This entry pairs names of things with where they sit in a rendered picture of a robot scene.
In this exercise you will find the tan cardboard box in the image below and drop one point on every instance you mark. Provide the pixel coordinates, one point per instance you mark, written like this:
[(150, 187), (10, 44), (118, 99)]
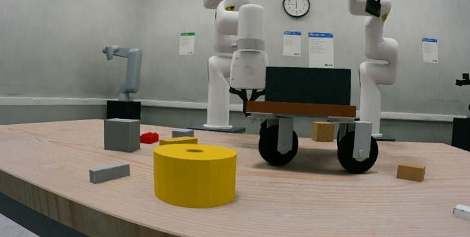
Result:
[(323, 132)]

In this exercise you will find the red toy brick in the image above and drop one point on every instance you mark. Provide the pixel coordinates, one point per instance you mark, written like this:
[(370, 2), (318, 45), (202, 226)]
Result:
[(149, 138)]

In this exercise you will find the yellow cylinder with center hole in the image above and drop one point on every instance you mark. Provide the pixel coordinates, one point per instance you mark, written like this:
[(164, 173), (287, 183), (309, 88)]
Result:
[(194, 176)]

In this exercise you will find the small brown wooden block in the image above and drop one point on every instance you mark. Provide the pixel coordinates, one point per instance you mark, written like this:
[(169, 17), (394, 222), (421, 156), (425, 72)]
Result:
[(411, 172)]

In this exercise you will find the yellow flat bar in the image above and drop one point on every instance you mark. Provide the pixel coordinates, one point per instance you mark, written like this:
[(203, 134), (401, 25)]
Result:
[(181, 140)]

